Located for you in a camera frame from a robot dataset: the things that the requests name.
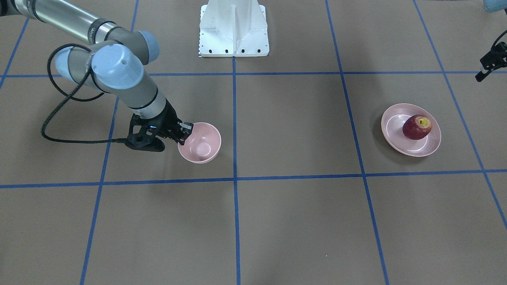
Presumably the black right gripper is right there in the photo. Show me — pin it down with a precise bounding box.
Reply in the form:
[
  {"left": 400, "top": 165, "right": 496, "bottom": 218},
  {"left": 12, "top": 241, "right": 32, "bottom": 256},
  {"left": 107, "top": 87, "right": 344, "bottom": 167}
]
[{"left": 153, "top": 100, "right": 194, "bottom": 146}]

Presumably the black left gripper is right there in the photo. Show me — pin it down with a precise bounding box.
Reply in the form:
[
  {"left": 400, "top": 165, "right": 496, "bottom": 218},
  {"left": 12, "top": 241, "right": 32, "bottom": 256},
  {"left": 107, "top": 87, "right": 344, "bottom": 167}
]
[{"left": 475, "top": 46, "right": 507, "bottom": 82}]

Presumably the pink bowl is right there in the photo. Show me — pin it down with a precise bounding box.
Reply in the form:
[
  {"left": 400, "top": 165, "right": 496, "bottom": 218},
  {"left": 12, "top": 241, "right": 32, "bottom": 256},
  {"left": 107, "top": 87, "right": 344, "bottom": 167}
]
[{"left": 178, "top": 122, "right": 222, "bottom": 164}]

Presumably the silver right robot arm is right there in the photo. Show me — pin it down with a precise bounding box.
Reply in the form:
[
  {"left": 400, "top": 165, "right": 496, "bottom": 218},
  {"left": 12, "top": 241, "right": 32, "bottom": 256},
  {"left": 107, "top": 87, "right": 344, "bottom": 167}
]
[{"left": 1, "top": 0, "right": 193, "bottom": 152}]

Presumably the red apple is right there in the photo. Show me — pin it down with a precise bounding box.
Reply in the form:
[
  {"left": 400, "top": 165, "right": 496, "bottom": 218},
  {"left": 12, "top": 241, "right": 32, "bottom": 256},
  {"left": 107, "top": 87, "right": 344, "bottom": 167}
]
[{"left": 402, "top": 115, "right": 433, "bottom": 140}]

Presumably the pink plate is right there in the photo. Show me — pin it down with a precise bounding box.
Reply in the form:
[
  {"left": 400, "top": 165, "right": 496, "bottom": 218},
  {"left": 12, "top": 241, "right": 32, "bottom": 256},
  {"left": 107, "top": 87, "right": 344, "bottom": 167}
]
[{"left": 381, "top": 103, "right": 442, "bottom": 157}]

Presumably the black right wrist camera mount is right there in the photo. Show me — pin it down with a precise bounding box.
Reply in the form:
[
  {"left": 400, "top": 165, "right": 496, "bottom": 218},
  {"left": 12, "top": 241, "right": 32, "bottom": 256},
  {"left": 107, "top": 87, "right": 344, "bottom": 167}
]
[{"left": 124, "top": 114, "right": 165, "bottom": 152}]

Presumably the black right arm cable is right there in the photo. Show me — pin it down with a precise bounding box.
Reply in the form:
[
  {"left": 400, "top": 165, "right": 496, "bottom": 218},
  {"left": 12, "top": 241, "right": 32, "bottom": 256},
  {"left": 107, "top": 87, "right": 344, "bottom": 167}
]
[{"left": 41, "top": 44, "right": 131, "bottom": 144}]

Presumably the white camera mast base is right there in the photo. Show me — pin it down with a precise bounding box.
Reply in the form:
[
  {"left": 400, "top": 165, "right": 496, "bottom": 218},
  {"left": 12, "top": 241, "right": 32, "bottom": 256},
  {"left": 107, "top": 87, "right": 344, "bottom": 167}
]
[{"left": 198, "top": 0, "right": 270, "bottom": 58}]

